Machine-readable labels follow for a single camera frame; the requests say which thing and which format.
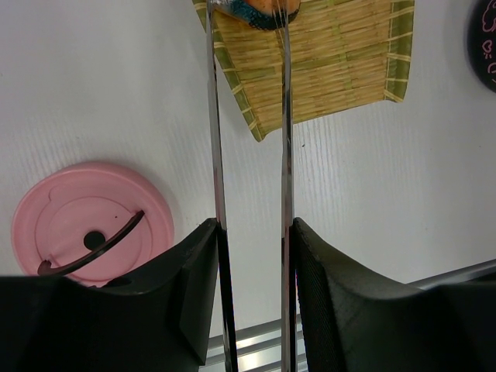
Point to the bamboo woven tray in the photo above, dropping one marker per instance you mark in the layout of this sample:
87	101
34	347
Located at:
344	54

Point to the pink round lid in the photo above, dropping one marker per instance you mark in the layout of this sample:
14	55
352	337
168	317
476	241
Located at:
54	217

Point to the salmon slice toy food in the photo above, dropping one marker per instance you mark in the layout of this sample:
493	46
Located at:
265	15

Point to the aluminium rail frame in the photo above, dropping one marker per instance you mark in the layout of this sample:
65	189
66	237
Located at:
259	346

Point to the round steel lunch box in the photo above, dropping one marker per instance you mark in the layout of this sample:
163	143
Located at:
481	42

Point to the metal tongs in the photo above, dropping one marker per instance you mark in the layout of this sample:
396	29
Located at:
289	351

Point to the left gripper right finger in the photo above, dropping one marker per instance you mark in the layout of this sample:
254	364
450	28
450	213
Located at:
355	319

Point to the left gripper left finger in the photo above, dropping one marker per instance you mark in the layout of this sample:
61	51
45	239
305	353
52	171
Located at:
154	318

